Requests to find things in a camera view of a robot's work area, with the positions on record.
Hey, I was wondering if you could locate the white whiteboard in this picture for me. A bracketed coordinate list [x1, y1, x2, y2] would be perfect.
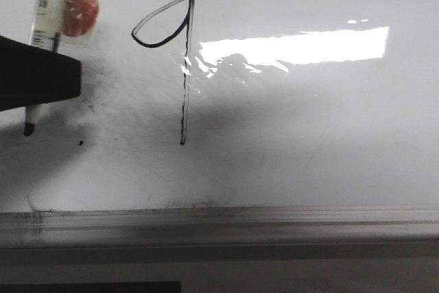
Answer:
[1, 0, 438, 212]

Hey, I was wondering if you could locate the white black whiteboard marker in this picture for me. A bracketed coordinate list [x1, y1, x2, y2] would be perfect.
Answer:
[22, 0, 66, 137]

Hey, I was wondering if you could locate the aluminium whiteboard frame rail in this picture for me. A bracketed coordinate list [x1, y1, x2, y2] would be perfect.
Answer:
[1, 207, 438, 248]

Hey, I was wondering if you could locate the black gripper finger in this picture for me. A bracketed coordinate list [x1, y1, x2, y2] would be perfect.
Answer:
[1, 36, 82, 111]

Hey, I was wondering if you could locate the red magnet under clear tape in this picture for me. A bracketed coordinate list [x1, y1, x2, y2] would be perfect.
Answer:
[61, 0, 100, 45]

